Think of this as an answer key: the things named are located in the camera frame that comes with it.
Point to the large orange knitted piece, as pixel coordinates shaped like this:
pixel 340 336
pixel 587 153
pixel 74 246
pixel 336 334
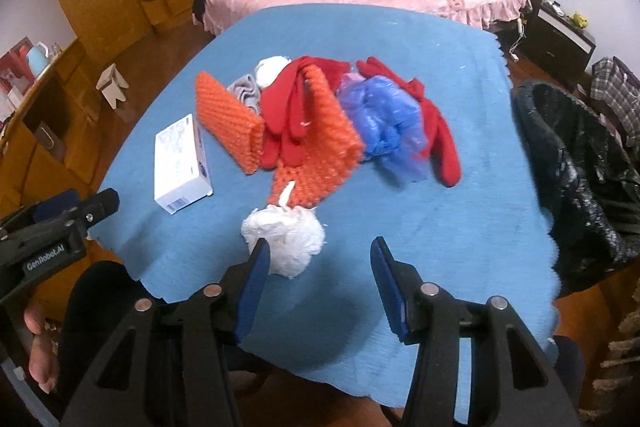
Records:
pixel 325 152

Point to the small orange knitted piece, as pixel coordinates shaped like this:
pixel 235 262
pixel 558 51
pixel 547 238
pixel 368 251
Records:
pixel 227 127

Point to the bin with black liner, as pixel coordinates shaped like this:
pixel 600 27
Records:
pixel 580 187

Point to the black nightstand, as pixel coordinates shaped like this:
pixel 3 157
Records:
pixel 560 42

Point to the white tissue wad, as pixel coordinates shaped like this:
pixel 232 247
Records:
pixel 270 69

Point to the person's dark trousers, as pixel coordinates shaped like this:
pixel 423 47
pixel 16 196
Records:
pixel 100 294

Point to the white cardboard box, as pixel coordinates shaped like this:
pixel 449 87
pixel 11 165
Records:
pixel 181 167

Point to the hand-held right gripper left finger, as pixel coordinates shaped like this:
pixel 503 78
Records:
pixel 252 289

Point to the blue tablecloth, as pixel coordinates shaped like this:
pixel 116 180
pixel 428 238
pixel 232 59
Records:
pixel 440 232

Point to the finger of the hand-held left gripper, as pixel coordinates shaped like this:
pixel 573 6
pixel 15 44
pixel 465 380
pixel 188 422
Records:
pixel 100 205
pixel 56 203

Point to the red gift box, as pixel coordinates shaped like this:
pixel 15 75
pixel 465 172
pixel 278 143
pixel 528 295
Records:
pixel 15 67

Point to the blue plastic bag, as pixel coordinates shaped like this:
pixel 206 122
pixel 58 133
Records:
pixel 382 122

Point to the person's left hand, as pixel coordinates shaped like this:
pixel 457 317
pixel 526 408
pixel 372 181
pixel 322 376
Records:
pixel 40 357

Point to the low wooden cabinet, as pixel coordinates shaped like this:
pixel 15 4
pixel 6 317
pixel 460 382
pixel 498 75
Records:
pixel 55 117

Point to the light blue kettle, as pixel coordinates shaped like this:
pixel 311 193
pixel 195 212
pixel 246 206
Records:
pixel 37 59

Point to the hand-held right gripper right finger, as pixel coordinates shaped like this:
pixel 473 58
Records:
pixel 391 294

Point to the yellow plush toy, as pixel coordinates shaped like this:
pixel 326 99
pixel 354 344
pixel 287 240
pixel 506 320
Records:
pixel 578 20

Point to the grey cloth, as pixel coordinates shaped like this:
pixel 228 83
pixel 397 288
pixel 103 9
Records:
pixel 246 94

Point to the white paper ball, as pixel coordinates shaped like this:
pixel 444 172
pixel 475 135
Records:
pixel 286 239

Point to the plaid bag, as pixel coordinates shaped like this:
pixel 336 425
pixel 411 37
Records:
pixel 617 97

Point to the red knit glove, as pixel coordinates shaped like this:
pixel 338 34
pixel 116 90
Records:
pixel 440 142
pixel 287 112

